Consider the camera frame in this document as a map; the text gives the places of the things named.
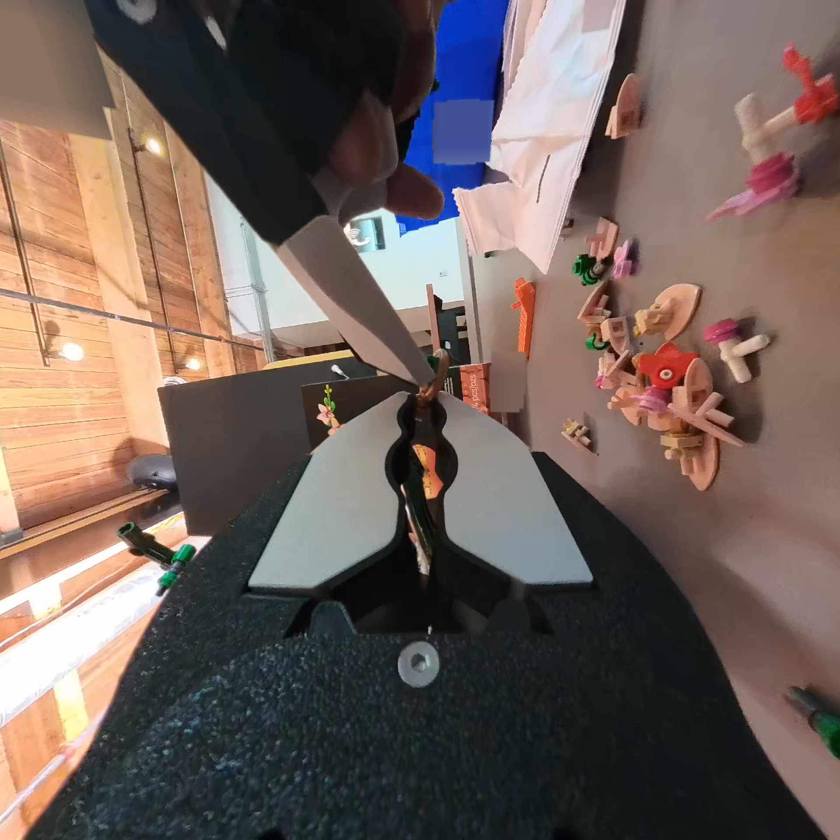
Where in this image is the person's right hand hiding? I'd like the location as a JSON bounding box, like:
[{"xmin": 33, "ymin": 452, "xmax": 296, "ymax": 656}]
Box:
[{"xmin": 327, "ymin": 0, "xmax": 448, "ymax": 221}]

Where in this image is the brick orchid model in pot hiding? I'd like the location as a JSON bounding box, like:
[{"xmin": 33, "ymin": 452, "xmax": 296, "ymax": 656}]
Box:
[{"xmin": 117, "ymin": 521, "xmax": 198, "ymax": 597}]

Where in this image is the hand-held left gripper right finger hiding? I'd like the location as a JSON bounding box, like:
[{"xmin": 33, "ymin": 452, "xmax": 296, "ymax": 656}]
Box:
[{"xmin": 427, "ymin": 392, "xmax": 595, "ymax": 632}]

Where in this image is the dark grey panel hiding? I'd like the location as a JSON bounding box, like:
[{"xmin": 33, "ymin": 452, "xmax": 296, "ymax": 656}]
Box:
[{"xmin": 156, "ymin": 364, "xmax": 395, "ymax": 538}]

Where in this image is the pile of bricks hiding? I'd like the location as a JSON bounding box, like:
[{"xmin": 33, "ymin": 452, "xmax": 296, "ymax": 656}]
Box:
[{"xmin": 560, "ymin": 42, "xmax": 840, "ymax": 762}]

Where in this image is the blue plastic bin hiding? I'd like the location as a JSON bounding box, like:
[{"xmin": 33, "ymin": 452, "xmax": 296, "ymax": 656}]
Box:
[{"xmin": 402, "ymin": 0, "xmax": 514, "ymax": 227}]

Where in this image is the orange brick separator tool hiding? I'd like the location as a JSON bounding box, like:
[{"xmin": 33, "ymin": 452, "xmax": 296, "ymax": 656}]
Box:
[{"xmin": 511, "ymin": 277, "xmax": 538, "ymax": 361}]

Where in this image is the small brick orchid flower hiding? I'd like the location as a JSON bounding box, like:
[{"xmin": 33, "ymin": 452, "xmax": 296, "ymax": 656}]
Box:
[{"xmin": 415, "ymin": 349, "xmax": 455, "ymax": 411}]

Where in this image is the grey desk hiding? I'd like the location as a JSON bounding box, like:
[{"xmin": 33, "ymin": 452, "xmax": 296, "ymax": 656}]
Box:
[{"xmin": 469, "ymin": 0, "xmax": 840, "ymax": 840}]

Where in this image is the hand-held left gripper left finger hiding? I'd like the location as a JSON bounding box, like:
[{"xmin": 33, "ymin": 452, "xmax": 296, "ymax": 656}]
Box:
[{"xmin": 248, "ymin": 392, "xmax": 429, "ymax": 632}]

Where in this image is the black orchid set box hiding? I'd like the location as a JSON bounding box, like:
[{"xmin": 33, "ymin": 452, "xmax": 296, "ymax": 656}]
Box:
[{"xmin": 301, "ymin": 361, "xmax": 493, "ymax": 500}]

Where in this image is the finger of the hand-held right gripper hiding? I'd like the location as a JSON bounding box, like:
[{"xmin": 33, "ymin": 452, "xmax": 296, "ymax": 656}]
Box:
[
  {"xmin": 274, "ymin": 215, "xmax": 438, "ymax": 388},
  {"xmin": 312, "ymin": 166, "xmax": 389, "ymax": 225}
]

